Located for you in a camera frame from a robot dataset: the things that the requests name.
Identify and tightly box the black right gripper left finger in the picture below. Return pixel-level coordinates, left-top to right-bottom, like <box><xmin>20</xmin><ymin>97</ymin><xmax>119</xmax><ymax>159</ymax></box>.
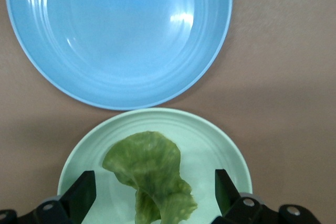
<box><xmin>33</xmin><ymin>170</ymin><xmax>97</xmax><ymax>224</ymax></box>

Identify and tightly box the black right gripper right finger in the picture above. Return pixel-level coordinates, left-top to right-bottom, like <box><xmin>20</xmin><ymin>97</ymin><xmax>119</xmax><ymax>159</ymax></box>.
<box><xmin>214</xmin><ymin>168</ymin><xmax>280</xmax><ymax>224</ymax></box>

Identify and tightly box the green lettuce leaf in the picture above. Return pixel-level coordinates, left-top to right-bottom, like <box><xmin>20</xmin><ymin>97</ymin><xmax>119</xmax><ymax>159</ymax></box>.
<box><xmin>101</xmin><ymin>131</ymin><xmax>198</xmax><ymax>224</ymax></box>

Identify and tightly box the light green plate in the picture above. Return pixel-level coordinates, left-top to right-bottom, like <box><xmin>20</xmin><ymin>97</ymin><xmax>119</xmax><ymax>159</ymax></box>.
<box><xmin>57</xmin><ymin>108</ymin><xmax>253</xmax><ymax>224</ymax></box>

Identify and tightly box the blue plate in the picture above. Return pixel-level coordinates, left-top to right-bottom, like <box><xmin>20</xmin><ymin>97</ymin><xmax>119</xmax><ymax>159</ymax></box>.
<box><xmin>4</xmin><ymin>0</ymin><xmax>234</xmax><ymax>111</ymax></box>

